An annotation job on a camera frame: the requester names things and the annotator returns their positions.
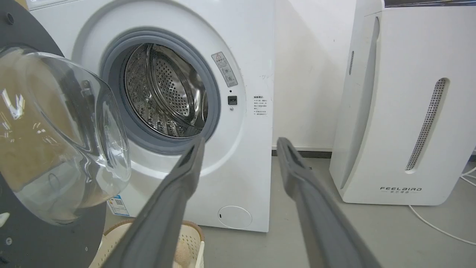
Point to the washing machine door with glass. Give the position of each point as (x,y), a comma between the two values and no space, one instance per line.
(48,141)

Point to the white front-load washing machine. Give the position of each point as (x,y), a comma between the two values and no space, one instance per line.
(238,111)

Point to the white air purifier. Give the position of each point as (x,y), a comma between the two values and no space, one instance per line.
(405,104)

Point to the beige plush toy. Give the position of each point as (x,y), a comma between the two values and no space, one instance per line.
(182,255)

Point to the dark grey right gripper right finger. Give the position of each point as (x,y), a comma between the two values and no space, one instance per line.
(319,216)

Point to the cream plastic laundry basket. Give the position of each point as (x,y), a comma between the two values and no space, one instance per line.
(189,243)

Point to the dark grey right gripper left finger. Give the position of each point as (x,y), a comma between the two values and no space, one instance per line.
(167,208)

